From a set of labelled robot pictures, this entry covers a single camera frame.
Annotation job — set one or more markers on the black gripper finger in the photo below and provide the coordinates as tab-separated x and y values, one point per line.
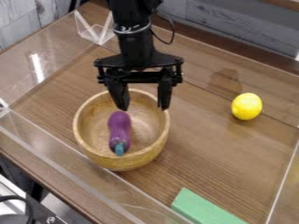
119	93
164	93

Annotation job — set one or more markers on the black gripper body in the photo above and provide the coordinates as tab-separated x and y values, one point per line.
139	64

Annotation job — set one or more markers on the purple toy eggplant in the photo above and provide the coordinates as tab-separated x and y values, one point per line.
119	126

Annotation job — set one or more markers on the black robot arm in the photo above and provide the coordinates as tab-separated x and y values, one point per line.
131	16

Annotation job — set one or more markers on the brown wooden bowl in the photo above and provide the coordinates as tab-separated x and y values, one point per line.
149	130

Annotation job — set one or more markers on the yellow toy lemon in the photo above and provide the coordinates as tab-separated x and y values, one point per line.
247	106

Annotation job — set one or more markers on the green block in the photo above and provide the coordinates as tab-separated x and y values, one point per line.
199	210

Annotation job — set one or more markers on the clear acrylic corner bracket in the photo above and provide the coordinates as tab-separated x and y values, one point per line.
99	34

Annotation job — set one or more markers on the clear acrylic front wall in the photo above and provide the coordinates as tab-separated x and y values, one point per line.
96	192

